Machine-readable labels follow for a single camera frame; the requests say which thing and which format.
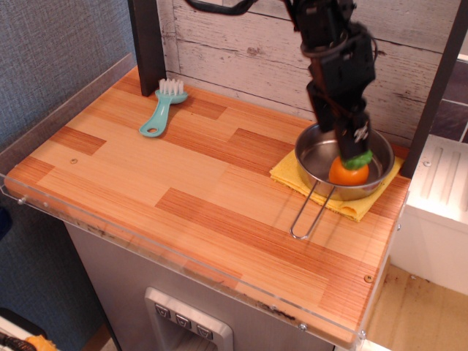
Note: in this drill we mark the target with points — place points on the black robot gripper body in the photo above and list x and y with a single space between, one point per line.
342 61

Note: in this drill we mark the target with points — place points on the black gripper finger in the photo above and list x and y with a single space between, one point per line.
352 134
326 110

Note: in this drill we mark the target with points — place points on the orange toy fruit green top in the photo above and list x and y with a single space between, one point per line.
350 172

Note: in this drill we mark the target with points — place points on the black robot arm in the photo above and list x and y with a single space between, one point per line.
330 11

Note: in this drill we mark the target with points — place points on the stainless steel pan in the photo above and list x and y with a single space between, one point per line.
326 174

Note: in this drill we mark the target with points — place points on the yellow folded cloth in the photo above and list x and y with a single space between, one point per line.
286 172

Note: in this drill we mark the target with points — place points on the white toy sink unit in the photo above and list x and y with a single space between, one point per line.
431 238

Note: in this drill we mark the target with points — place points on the teal dish brush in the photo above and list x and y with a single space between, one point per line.
170 92

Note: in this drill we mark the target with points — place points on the clear acrylic front guard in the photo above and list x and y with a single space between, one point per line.
231 232

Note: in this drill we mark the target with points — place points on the clear acrylic guard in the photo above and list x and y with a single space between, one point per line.
47 127
231 232

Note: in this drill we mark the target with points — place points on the silver water dispenser panel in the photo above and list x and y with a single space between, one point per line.
176 324

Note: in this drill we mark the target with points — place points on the grey toy fridge cabinet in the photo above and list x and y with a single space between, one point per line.
120 278

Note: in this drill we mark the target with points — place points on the clear acrylic left guard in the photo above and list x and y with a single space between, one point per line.
47 127

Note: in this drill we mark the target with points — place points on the yellow object at corner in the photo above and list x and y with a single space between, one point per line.
41 343

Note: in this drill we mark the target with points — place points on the dark right post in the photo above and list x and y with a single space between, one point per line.
441 79

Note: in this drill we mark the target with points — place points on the dark post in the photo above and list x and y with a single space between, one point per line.
441 79
147 39

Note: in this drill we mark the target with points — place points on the dark left post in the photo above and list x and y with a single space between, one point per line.
147 39

